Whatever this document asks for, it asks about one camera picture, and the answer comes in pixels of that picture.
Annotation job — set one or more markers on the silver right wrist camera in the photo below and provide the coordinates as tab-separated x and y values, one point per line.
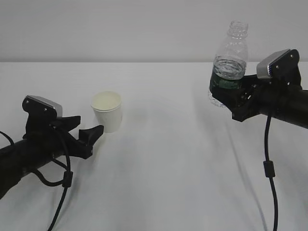
278	64

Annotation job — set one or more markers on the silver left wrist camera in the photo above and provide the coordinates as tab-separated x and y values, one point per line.
37	106

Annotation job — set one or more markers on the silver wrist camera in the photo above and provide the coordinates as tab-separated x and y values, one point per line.
278	64
37	106

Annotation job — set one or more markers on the clear water bottle green label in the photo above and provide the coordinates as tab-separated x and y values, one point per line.
230	61

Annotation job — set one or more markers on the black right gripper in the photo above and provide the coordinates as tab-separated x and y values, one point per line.
241	102

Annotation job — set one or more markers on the white paper cup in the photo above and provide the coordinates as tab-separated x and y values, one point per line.
107	106

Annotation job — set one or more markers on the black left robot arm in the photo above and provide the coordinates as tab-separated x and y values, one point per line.
43	142

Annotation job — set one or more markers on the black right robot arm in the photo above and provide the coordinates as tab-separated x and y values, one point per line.
285	102

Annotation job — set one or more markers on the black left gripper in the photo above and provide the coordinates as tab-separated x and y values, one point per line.
81	147

